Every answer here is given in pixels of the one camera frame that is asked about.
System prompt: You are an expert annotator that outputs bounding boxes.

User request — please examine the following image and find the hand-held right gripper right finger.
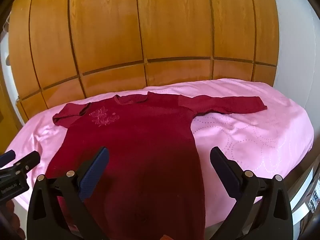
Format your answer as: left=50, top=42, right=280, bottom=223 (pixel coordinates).
left=209, top=146, right=293, bottom=240

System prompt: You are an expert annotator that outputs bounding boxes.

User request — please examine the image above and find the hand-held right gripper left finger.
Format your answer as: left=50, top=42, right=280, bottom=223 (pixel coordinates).
left=27, top=146, right=110, bottom=240

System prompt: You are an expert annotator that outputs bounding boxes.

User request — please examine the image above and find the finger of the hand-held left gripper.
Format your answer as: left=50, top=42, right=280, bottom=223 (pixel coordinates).
left=15, top=151, right=41, bottom=175
left=0, top=150, right=16, bottom=168

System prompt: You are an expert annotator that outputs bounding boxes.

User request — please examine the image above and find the dark red long-sleeved shirt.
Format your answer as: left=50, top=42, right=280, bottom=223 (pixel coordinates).
left=46, top=92, right=268, bottom=240

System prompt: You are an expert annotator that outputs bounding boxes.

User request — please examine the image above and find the person's left hand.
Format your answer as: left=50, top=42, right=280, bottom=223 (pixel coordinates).
left=5, top=200, right=27, bottom=240

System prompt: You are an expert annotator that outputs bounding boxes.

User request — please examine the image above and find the pink bed sheet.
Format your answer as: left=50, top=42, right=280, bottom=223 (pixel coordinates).
left=5, top=78, right=314, bottom=230

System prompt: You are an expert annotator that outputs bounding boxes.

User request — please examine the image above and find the silver appliance with label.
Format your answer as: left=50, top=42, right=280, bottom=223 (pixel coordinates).
left=287, top=164, right=320, bottom=230

